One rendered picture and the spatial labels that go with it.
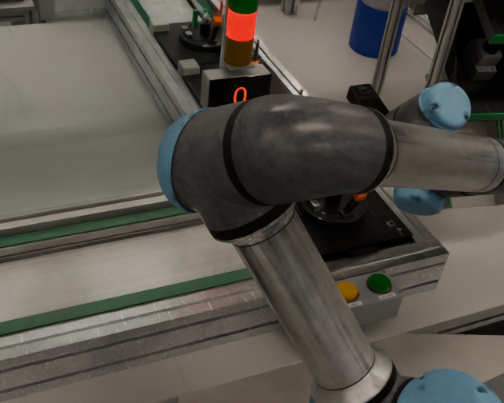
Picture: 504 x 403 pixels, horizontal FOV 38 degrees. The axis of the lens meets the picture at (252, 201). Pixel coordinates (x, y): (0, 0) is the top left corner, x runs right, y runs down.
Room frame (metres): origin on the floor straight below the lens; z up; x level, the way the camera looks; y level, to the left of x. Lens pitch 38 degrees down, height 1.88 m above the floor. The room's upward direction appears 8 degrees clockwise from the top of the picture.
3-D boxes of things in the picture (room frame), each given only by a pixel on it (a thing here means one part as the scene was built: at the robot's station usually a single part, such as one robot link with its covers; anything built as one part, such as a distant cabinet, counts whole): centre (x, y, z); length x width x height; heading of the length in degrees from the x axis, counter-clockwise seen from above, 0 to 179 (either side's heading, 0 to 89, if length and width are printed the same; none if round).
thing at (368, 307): (0.94, -0.19, 0.93); 0.21 x 0.07 x 0.06; 118
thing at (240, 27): (1.18, 0.06, 1.34); 0.05 x 0.05 x 0.05
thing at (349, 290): (0.94, -0.19, 0.96); 0.04 x 0.04 x 0.02
